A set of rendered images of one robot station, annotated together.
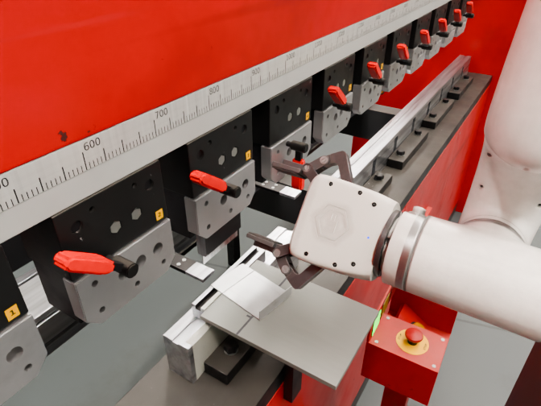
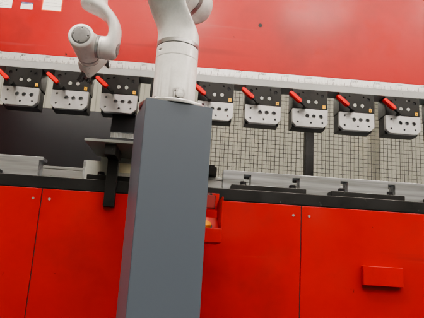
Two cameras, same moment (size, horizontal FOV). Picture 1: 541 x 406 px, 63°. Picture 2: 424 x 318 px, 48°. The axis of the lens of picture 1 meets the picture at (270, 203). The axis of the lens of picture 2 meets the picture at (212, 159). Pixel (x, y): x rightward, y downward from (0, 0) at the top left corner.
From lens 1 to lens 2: 196 cm
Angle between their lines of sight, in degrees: 69
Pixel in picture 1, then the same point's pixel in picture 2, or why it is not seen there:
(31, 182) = (54, 60)
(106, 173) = (73, 67)
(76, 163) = (66, 61)
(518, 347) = not seen: outside the picture
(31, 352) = (34, 98)
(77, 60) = not seen: hidden behind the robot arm
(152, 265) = (76, 102)
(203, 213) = (103, 100)
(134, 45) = not seen: hidden behind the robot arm
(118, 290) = (62, 101)
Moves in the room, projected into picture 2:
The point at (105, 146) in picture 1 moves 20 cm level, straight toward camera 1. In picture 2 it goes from (76, 60) to (35, 41)
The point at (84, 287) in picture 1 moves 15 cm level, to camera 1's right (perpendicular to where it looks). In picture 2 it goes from (53, 91) to (65, 82)
